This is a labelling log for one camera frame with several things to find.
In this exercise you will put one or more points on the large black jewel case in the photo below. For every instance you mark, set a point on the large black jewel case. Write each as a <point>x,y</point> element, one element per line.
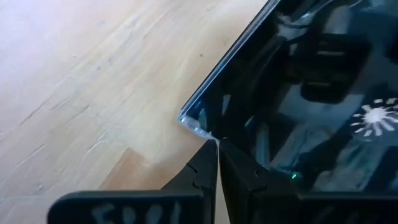
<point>280,77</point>

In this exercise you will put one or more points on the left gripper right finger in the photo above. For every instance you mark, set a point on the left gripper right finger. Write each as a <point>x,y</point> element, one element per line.
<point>248,199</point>

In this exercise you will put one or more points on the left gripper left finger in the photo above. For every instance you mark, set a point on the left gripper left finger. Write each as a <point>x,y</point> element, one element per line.
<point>140,208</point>

